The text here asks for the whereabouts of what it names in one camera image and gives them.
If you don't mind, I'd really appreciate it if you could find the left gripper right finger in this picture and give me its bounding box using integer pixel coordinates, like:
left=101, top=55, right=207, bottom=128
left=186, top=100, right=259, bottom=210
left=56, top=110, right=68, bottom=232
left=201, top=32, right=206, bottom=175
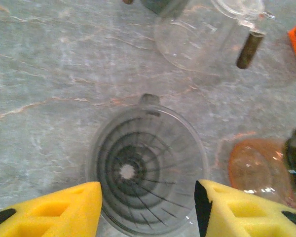
left=194, top=179, right=296, bottom=237

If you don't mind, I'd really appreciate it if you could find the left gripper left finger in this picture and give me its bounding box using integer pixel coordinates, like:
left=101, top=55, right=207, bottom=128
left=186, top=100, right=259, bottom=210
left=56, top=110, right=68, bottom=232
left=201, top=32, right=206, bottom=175
left=0, top=181, right=103, bottom=237

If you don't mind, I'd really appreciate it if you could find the orange ring holder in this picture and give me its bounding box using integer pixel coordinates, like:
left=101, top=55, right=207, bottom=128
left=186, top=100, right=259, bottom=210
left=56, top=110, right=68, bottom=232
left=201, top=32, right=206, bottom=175
left=228, top=138, right=296, bottom=208

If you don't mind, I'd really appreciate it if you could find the smoke grey plastic dripper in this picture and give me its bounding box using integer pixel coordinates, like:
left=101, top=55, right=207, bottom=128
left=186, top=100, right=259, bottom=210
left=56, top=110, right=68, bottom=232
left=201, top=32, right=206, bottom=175
left=85, top=93, right=210, bottom=237

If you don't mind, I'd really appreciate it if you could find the clear glass dripper wooden handle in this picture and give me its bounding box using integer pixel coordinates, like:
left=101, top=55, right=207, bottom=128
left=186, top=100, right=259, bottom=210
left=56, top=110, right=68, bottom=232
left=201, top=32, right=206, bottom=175
left=211, top=0, right=276, bottom=70

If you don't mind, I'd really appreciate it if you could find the clear glass server wooden handle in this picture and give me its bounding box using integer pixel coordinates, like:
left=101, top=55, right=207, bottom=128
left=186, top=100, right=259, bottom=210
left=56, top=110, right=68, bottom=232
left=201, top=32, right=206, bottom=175
left=122, top=0, right=237, bottom=74

